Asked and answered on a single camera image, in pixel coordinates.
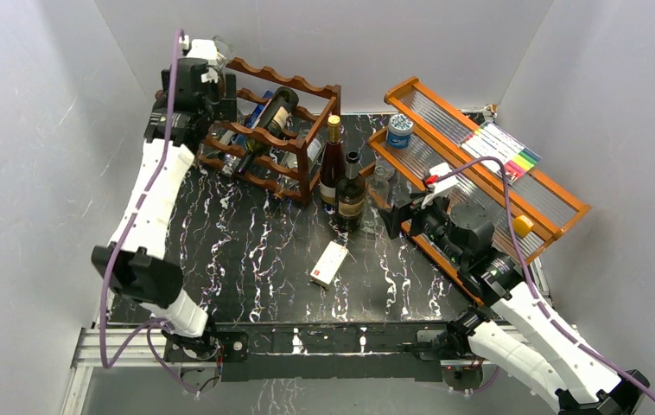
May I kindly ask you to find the aluminium frame rail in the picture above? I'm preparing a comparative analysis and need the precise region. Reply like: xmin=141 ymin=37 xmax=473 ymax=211
xmin=59 ymin=258 xmax=607 ymax=415

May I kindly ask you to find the brown wooden wine rack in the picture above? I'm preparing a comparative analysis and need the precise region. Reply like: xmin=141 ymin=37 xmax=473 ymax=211
xmin=217 ymin=57 xmax=341 ymax=205

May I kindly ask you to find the green wine bottle brown label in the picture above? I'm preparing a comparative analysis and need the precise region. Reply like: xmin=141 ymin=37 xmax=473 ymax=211
xmin=335 ymin=151 xmax=366 ymax=233

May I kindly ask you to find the clear glass bottle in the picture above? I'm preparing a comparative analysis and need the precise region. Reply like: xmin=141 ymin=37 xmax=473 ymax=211
xmin=362 ymin=158 xmax=395 ymax=237

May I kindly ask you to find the clear bottle gold label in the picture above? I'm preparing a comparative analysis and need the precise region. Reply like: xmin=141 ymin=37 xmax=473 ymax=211
xmin=212 ymin=35 xmax=234 ymax=71

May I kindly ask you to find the clear bottle white label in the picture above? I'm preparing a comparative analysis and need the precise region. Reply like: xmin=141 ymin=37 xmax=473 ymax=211
xmin=276 ymin=133 xmax=325 ymax=199

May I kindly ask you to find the dark bottle cream label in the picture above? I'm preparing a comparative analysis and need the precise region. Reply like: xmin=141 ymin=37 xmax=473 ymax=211
xmin=235 ymin=86 xmax=299 ymax=176

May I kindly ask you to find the purple cable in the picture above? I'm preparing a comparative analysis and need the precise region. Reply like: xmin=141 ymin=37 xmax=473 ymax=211
xmin=436 ymin=157 xmax=655 ymax=415
xmin=99 ymin=29 xmax=203 ymax=396

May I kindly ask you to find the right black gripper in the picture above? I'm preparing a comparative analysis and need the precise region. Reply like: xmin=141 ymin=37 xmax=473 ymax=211
xmin=378 ymin=188 xmax=467 ymax=267

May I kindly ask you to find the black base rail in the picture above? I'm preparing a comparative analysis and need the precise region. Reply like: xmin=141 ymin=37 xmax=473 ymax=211
xmin=165 ymin=322 xmax=493 ymax=389

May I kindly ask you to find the blue lidded jar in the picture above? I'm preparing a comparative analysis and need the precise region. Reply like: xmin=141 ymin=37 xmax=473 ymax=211
xmin=386 ymin=113 xmax=415 ymax=149

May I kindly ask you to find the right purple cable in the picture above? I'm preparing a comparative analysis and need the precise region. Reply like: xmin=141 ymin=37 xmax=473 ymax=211
xmin=436 ymin=157 xmax=655 ymax=415

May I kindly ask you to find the white rectangular box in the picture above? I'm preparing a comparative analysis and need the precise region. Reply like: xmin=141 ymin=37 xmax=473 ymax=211
xmin=309 ymin=241 xmax=348 ymax=290

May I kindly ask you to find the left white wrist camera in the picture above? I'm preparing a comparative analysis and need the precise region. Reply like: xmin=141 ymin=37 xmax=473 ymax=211
xmin=179 ymin=35 xmax=219 ymax=67

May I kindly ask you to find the blue patterned bottle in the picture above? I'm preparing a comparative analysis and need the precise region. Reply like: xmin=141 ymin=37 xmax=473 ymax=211
xmin=232 ymin=90 xmax=274 ymax=147

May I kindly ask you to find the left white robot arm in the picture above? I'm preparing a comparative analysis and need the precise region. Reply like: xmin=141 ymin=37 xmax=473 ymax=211
xmin=91 ymin=57 xmax=237 ymax=360

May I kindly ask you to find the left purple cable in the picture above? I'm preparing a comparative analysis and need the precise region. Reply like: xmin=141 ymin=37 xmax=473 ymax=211
xmin=99 ymin=29 xmax=203 ymax=396

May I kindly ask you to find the pack of coloured markers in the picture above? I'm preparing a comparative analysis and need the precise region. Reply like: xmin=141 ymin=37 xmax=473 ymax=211
xmin=461 ymin=121 xmax=542 ymax=185

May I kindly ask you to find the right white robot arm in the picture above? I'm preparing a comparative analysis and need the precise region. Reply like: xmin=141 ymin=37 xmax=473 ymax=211
xmin=379 ymin=198 xmax=650 ymax=414

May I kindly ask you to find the dark red wine bottle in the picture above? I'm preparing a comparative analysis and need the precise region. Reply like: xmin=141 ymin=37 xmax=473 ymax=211
xmin=320 ymin=115 xmax=346 ymax=205

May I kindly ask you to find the orange tiered display shelf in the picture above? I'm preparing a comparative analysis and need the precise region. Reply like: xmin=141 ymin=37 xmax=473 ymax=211
xmin=369 ymin=77 xmax=589 ymax=305

